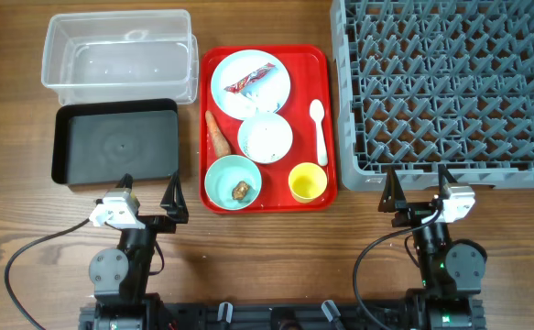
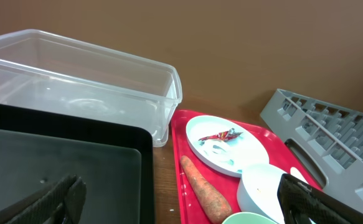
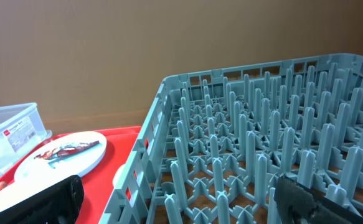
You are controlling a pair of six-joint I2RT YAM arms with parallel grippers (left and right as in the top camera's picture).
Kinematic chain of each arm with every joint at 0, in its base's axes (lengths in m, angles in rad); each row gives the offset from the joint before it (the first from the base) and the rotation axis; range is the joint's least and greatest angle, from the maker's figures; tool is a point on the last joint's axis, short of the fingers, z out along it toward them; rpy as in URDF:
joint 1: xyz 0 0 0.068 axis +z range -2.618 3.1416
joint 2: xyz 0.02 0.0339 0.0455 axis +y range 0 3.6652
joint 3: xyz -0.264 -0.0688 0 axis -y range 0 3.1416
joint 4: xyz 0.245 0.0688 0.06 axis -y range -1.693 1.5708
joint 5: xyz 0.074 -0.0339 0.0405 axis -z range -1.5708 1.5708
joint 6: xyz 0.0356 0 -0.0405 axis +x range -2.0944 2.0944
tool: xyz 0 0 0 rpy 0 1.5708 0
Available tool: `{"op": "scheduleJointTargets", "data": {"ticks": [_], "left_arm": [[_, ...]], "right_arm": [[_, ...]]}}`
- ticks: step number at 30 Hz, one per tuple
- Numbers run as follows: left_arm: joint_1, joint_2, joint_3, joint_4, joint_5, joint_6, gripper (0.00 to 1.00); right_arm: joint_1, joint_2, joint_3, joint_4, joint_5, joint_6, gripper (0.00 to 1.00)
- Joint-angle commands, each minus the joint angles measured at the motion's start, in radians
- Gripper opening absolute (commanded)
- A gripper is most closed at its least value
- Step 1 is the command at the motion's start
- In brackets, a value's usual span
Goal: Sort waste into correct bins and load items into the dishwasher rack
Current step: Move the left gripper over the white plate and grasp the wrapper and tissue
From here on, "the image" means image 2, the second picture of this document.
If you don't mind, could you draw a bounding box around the white plastic spoon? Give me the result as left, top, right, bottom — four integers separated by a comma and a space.
290, 167, 308, 184

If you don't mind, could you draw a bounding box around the red snack wrapper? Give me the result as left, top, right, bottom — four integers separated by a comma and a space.
199, 128, 242, 142

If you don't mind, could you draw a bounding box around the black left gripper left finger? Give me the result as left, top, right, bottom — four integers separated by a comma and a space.
0, 175, 87, 224

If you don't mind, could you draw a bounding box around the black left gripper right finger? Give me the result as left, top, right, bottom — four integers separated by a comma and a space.
277, 174, 363, 224

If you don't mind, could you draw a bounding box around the white plastic wrap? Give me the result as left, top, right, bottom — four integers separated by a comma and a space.
199, 140, 234, 166

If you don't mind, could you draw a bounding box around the black tray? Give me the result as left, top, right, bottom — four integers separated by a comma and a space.
0, 105, 156, 223

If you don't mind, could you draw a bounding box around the light blue bowl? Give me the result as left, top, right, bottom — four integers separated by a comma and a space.
237, 164, 286, 224

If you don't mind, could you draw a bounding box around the light blue plate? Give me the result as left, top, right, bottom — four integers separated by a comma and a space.
186, 115, 270, 177

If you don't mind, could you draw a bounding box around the clear plastic bin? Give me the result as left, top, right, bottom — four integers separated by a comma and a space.
0, 29, 182, 147

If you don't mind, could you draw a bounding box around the red serving tray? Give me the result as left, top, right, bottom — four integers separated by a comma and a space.
171, 110, 321, 224

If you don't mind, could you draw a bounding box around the mint green bowl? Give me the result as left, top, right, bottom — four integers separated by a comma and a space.
222, 212, 277, 224

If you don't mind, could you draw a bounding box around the grey dishwasher rack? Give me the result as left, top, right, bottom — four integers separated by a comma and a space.
260, 89, 363, 213

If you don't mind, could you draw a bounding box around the orange carrot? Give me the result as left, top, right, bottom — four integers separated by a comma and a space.
180, 156, 232, 223

